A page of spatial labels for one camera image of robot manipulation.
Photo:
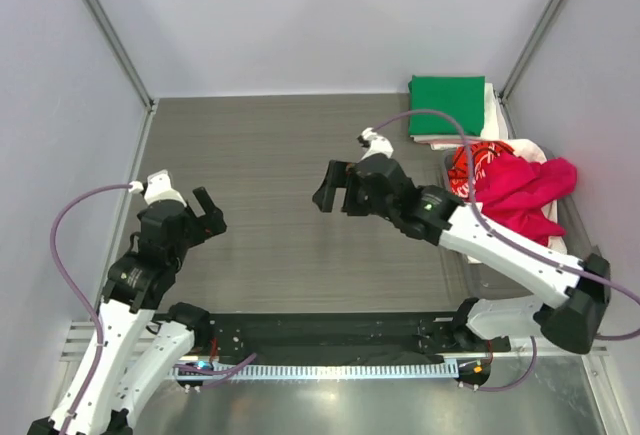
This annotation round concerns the white slotted cable duct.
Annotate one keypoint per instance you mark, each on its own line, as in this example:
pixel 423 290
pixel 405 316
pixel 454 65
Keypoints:
pixel 446 370

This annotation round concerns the clear plastic bin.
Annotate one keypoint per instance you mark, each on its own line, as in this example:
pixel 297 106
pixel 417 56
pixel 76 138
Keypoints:
pixel 485 282

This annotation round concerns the folded white t shirt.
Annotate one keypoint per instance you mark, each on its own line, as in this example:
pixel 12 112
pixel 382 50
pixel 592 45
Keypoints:
pixel 494 128

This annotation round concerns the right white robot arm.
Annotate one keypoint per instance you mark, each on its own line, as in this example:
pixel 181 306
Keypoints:
pixel 568 296

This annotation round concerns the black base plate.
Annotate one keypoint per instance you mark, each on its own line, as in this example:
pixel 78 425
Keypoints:
pixel 337 339

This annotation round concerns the aluminium frame post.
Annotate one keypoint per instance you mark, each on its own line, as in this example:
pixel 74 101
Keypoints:
pixel 549 14
pixel 109 33

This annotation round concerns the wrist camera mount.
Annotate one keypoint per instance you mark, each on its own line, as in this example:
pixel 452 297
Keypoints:
pixel 158 187
pixel 373 143

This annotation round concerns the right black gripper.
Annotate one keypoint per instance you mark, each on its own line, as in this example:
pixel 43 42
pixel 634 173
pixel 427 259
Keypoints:
pixel 337 176

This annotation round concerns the right aluminium frame post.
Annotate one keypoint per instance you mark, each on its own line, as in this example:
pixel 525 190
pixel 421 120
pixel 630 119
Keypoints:
pixel 549 14

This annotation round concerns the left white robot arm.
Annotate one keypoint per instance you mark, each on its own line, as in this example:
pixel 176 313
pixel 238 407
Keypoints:
pixel 111 387

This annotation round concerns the white red print t shirt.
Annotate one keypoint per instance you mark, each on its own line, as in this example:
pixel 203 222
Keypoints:
pixel 482 154

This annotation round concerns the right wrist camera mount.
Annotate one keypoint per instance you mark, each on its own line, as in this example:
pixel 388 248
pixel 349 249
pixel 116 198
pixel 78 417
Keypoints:
pixel 373 143

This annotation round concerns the folded green t shirt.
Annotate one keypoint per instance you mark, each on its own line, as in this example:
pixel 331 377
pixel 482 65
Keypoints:
pixel 462 98

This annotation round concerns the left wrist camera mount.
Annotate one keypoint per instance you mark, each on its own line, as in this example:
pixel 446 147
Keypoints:
pixel 158 187

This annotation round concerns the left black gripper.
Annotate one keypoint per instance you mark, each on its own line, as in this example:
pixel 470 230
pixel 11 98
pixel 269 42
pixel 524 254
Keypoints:
pixel 208 224

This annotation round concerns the pink t shirt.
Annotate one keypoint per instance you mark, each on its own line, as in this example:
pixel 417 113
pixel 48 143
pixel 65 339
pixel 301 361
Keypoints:
pixel 514 192

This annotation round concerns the left aluminium frame post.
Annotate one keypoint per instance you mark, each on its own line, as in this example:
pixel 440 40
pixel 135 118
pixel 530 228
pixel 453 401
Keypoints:
pixel 109 33

